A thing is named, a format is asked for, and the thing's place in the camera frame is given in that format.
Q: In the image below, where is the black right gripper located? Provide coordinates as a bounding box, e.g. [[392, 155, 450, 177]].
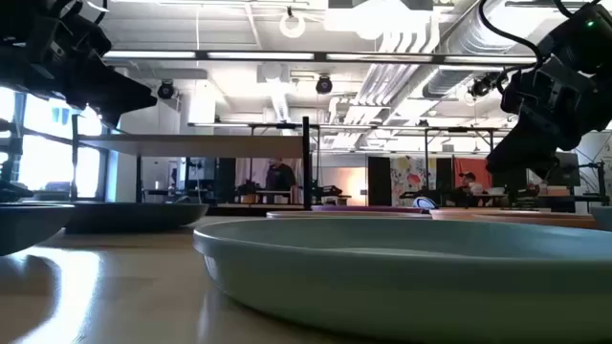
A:
[[484, 57, 612, 182]]

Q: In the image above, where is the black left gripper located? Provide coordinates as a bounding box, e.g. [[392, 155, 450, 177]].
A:
[[0, 45, 159, 130]]

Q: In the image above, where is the terracotta pink plate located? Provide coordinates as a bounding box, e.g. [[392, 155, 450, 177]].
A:
[[471, 212, 598, 230]]

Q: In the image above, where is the black plate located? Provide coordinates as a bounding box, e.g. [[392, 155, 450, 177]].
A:
[[0, 202, 77, 257], [65, 201, 210, 235]]

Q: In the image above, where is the sage green plate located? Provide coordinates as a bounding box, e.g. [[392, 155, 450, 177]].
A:
[[192, 217, 612, 344]]

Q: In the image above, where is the orange cloth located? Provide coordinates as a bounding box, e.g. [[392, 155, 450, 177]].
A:
[[452, 157, 493, 190]]

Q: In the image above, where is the black monitor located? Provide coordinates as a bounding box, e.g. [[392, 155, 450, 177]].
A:
[[554, 151, 582, 188]]

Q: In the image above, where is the person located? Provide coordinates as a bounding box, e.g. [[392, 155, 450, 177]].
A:
[[265, 160, 297, 204], [456, 170, 484, 196]]

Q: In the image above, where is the large bright window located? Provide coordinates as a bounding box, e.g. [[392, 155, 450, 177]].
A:
[[0, 85, 110, 201]]

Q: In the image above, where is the white blue ball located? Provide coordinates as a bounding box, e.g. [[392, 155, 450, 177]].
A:
[[411, 195, 439, 211]]

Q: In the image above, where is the colourful flower poster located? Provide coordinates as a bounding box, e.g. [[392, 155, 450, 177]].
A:
[[390, 156, 431, 206]]

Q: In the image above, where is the black upright panel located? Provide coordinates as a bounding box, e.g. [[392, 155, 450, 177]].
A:
[[366, 156, 393, 207]]

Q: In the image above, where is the long black light bar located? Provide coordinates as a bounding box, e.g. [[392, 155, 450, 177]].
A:
[[101, 49, 539, 66]]

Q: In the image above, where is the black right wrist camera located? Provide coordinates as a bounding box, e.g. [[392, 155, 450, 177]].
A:
[[544, 3, 612, 75]]

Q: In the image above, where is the silver ventilation duct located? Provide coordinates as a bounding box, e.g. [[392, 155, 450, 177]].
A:
[[423, 0, 546, 99]]

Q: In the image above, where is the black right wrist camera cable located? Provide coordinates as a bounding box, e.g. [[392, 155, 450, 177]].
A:
[[476, 0, 546, 66]]

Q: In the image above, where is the white hanging ring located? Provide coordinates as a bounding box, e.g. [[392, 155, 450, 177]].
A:
[[278, 12, 307, 40]]

